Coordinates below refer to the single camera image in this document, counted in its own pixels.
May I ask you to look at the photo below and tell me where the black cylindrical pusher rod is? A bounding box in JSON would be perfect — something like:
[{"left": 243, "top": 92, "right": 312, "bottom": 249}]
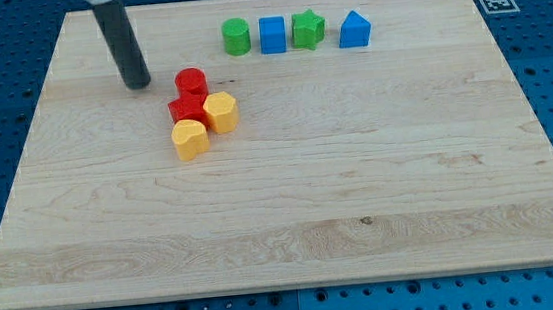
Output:
[{"left": 92, "top": 0, "right": 151, "bottom": 90}]

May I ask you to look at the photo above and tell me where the blue cube block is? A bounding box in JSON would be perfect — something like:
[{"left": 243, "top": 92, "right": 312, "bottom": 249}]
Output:
[{"left": 259, "top": 16, "right": 287, "bottom": 55}]

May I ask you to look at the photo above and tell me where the green cylinder block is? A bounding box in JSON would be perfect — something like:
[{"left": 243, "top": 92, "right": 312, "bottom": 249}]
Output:
[{"left": 221, "top": 18, "right": 251, "bottom": 56}]

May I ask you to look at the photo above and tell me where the blue pentagon block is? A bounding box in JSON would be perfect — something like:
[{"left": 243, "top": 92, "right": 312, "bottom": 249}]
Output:
[{"left": 339, "top": 11, "right": 372, "bottom": 49}]

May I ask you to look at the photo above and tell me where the light wooden board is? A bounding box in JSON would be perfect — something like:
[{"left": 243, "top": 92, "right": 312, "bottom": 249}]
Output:
[{"left": 0, "top": 0, "right": 553, "bottom": 310}]

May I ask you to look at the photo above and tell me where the yellow heart block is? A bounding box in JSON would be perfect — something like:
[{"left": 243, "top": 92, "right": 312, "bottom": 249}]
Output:
[{"left": 171, "top": 119, "right": 210, "bottom": 161}]

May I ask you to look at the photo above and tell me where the white fiducial marker tag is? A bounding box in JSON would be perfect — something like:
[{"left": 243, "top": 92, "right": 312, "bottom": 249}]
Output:
[{"left": 478, "top": 0, "right": 520, "bottom": 15}]

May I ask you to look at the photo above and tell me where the green star block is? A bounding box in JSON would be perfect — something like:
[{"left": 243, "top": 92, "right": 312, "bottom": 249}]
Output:
[{"left": 291, "top": 9, "right": 326, "bottom": 50}]

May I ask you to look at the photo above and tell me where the red cylinder block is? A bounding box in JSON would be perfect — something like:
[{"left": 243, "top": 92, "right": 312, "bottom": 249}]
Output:
[{"left": 174, "top": 67, "right": 209, "bottom": 95}]

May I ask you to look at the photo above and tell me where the red star block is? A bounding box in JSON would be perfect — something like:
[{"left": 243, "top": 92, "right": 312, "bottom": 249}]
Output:
[{"left": 168, "top": 93, "right": 209, "bottom": 127}]

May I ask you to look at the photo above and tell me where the yellow hexagon block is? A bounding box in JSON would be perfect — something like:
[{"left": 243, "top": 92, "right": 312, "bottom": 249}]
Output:
[{"left": 203, "top": 91, "right": 240, "bottom": 134}]

